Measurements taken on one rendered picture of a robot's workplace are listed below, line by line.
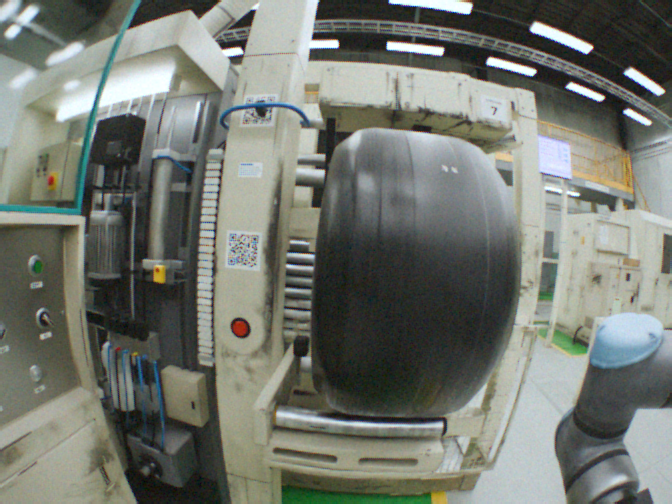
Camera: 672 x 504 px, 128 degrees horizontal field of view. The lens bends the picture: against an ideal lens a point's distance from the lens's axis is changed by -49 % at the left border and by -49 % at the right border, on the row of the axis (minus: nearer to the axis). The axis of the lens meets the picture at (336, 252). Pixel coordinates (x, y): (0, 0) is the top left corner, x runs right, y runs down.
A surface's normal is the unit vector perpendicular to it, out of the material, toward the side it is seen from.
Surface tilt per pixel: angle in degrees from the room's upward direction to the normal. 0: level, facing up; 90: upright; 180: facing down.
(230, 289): 90
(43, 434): 90
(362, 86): 90
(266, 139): 90
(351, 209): 69
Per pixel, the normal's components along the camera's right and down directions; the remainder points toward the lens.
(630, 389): -0.63, 0.18
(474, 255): -0.05, -0.18
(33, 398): 0.99, 0.08
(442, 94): -0.07, 0.04
